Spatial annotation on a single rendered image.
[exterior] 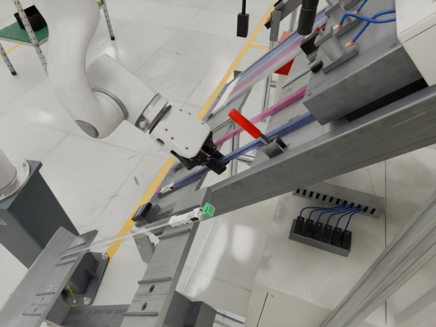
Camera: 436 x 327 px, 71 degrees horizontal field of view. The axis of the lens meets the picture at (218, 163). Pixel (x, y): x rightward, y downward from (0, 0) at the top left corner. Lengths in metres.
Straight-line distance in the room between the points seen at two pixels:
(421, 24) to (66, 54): 0.47
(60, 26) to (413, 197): 1.04
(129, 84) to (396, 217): 0.84
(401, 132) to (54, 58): 0.51
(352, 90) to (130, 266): 1.35
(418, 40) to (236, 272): 1.30
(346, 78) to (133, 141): 1.83
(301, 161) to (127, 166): 1.61
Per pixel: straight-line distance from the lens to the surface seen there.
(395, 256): 0.54
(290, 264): 0.88
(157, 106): 0.61
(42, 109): 2.68
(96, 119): 0.58
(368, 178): 1.14
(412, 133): 0.42
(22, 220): 1.10
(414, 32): 0.38
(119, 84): 0.62
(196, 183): 0.70
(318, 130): 0.49
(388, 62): 0.41
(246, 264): 1.54
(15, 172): 1.09
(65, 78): 0.56
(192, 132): 0.63
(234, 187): 0.54
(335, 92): 0.43
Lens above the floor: 1.40
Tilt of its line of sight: 47 degrees down
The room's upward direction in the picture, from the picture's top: straight up
